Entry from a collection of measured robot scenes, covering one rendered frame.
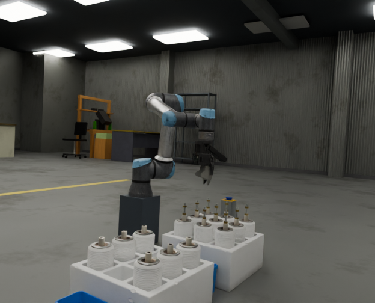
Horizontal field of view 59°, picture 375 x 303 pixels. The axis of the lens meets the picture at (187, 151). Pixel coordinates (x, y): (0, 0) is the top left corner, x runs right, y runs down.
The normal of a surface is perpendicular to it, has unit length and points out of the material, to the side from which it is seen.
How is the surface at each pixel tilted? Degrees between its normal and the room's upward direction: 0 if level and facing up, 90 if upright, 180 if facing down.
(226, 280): 90
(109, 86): 90
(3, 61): 90
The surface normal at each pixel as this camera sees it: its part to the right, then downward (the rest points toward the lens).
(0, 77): 0.86, 0.07
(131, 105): -0.51, 0.00
